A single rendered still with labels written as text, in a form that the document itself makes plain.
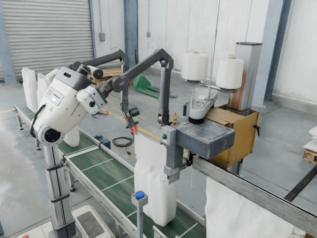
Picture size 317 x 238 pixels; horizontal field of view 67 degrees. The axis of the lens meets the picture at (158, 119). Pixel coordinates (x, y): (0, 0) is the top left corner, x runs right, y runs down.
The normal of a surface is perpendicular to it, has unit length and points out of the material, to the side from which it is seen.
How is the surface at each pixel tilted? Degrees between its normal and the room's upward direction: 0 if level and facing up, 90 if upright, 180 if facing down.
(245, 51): 90
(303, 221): 90
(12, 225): 0
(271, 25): 90
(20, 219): 0
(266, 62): 90
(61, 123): 115
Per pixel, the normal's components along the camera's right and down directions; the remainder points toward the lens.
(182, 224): 0.02, -0.92
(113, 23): 0.66, 0.29
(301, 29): -0.75, 0.24
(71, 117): 0.24, 0.72
